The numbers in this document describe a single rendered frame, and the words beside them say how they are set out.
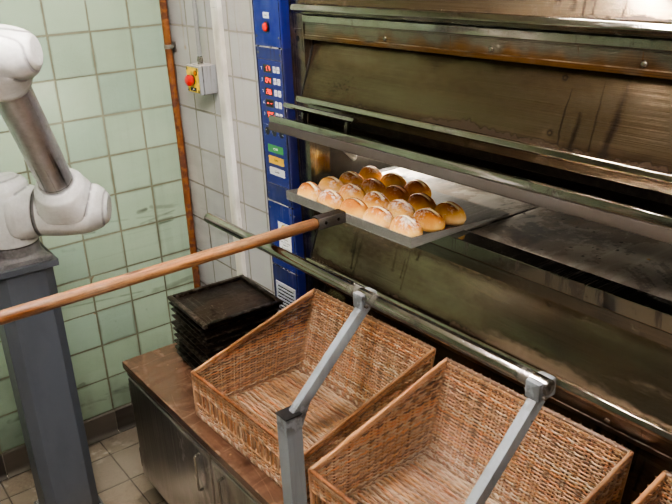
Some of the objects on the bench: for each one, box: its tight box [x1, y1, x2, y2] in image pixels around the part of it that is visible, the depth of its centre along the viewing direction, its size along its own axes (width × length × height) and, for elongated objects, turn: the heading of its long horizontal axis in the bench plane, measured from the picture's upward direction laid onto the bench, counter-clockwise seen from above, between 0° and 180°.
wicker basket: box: [191, 288, 436, 504], centre depth 218 cm, size 49×56×28 cm
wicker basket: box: [308, 357, 634, 504], centre depth 174 cm, size 49×56×28 cm
